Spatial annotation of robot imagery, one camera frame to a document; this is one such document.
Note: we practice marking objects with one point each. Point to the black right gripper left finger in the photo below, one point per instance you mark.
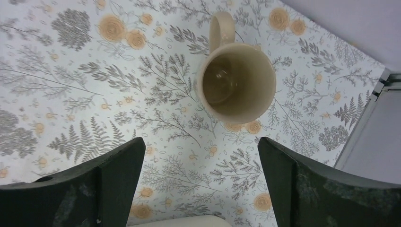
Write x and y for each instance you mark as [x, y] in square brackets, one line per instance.
[96, 193]

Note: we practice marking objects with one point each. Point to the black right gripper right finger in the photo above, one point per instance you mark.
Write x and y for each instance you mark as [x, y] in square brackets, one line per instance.
[307, 193]

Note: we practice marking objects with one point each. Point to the plain cream mug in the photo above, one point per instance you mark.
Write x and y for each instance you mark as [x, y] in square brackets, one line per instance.
[237, 82]

